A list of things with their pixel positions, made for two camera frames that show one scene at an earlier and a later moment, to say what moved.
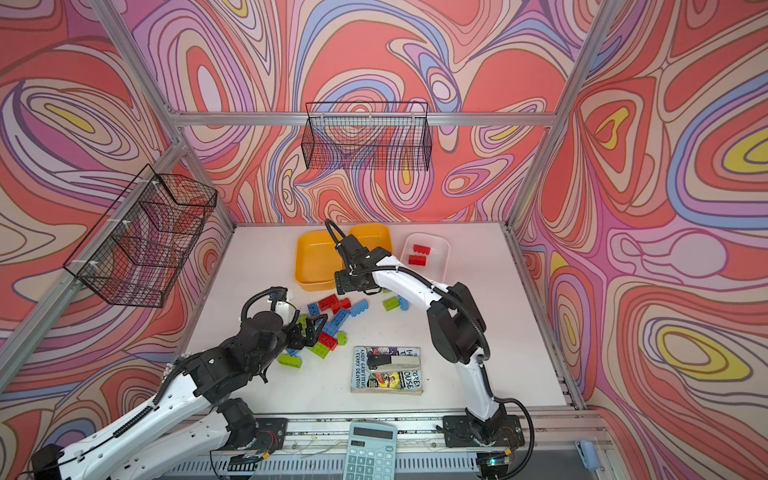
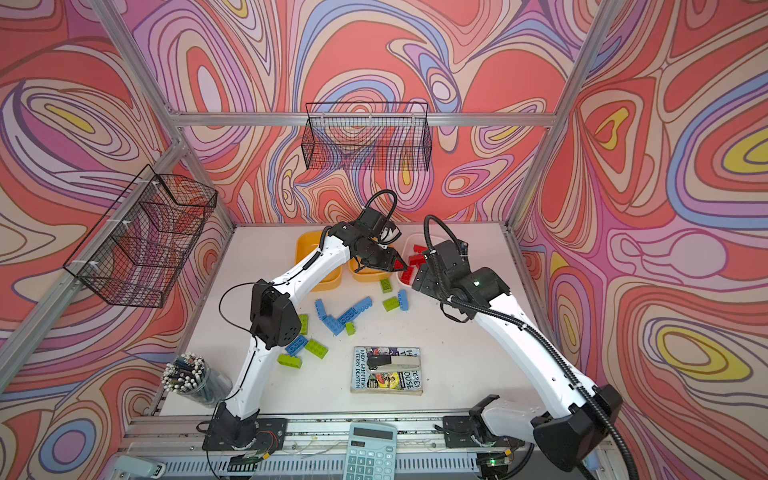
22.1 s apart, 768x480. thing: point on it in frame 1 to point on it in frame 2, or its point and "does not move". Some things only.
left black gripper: x=311 y=335 to x=392 y=254
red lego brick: x=417 y=260 does not move
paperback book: x=387 y=370 does not move
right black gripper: x=342 y=283 to x=429 y=280
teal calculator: x=371 y=452 does not move
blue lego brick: x=404 y=303 does not move
